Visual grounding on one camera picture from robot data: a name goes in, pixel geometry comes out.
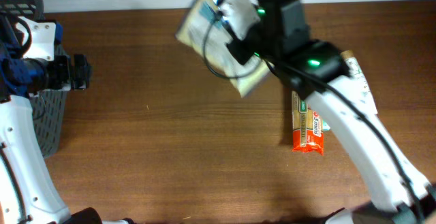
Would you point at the white Pantene tube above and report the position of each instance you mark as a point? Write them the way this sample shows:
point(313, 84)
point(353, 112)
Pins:
point(358, 75)

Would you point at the large cream wipes bag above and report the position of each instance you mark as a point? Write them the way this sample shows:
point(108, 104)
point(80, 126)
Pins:
point(201, 31)

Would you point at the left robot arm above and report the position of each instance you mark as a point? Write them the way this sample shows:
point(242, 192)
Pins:
point(29, 66)

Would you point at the grey plastic mesh basket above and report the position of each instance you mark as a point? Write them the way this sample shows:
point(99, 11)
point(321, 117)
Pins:
point(49, 106)

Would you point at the white barcode scanner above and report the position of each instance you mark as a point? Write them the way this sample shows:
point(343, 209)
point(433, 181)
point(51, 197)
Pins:
point(219, 14)

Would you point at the San Remo spaghetti pack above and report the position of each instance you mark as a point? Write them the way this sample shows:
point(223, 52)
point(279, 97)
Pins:
point(307, 127)

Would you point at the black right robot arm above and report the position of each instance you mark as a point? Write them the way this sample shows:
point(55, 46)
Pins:
point(277, 32)

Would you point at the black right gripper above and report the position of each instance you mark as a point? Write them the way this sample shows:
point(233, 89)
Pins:
point(238, 52)

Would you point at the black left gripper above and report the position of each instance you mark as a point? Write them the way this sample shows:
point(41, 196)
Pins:
point(66, 77)

